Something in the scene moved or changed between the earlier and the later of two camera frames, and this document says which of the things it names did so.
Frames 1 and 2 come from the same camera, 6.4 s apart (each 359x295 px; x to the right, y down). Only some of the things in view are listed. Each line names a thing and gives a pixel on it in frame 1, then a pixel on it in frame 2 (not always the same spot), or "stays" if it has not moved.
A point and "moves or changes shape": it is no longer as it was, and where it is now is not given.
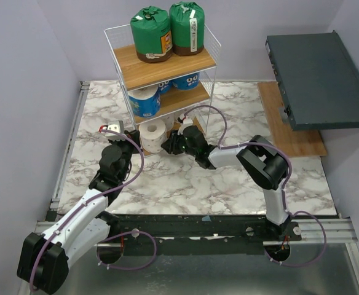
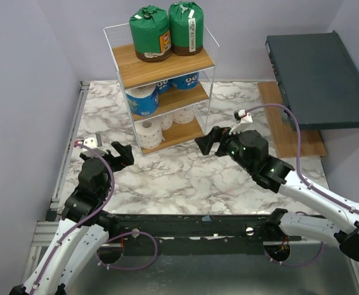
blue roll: [187, 83] stays
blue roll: [145, 102] stays
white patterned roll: [153, 135] moves or changes shape
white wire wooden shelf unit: [157, 93] stays
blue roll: [165, 87] stays
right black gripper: [173, 143] -> [221, 144]
